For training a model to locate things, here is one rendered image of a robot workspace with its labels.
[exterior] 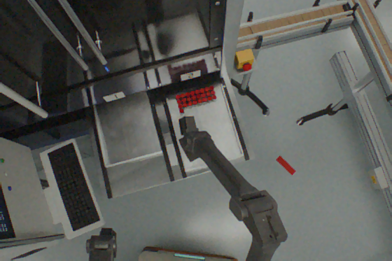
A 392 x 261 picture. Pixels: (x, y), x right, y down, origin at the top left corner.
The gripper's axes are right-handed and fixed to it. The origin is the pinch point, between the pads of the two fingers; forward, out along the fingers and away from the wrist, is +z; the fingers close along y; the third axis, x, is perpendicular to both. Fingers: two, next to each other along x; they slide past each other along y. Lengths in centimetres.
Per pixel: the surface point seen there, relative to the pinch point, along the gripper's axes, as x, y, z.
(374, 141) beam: -94, -41, 42
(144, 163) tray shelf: 21.2, 6.0, 9.0
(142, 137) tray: 16.8, 16.9, 9.3
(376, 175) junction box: -84, -58, 41
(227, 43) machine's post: -29.9, 25.6, -23.9
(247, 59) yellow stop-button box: -39.4, 22.6, -4.5
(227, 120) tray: -20.9, 5.5, 9.3
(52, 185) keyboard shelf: 67, 19, 16
